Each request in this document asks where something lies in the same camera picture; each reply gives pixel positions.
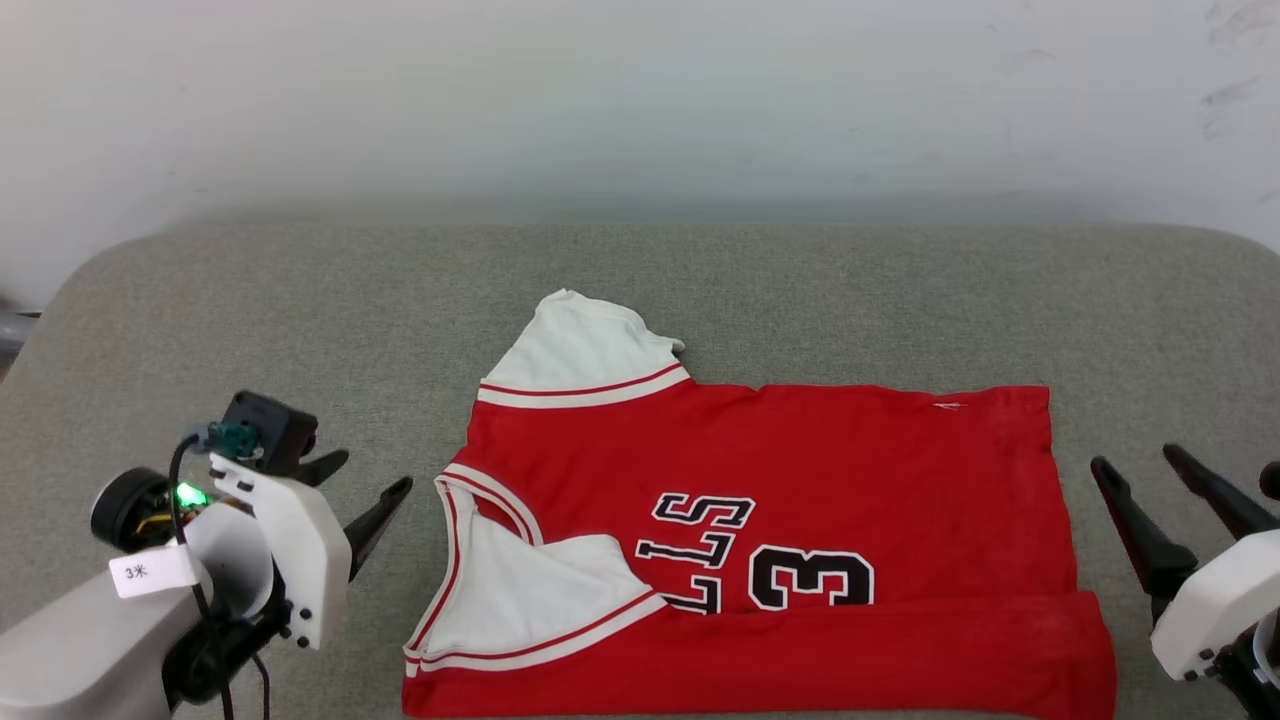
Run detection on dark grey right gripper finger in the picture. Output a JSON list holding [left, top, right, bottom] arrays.
[[1162, 443, 1280, 542], [1089, 456, 1200, 602]]

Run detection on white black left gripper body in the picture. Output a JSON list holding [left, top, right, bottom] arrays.
[[89, 453, 354, 707]]

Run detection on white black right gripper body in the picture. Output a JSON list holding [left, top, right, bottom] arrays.
[[1149, 460, 1280, 720]]

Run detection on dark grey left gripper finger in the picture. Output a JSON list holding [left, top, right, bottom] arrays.
[[296, 449, 352, 490], [342, 476, 415, 584]]

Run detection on red white basketball jersey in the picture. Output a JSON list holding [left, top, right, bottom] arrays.
[[402, 289, 1118, 720]]

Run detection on grey metal pipe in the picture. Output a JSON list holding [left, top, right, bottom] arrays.
[[0, 306, 43, 353]]

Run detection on teal cable connector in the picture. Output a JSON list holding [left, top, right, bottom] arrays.
[[190, 421, 264, 464]]

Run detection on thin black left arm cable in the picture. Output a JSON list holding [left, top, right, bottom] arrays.
[[166, 433, 273, 720]]

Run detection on white paper cable label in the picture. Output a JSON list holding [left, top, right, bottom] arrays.
[[107, 542, 202, 600]]

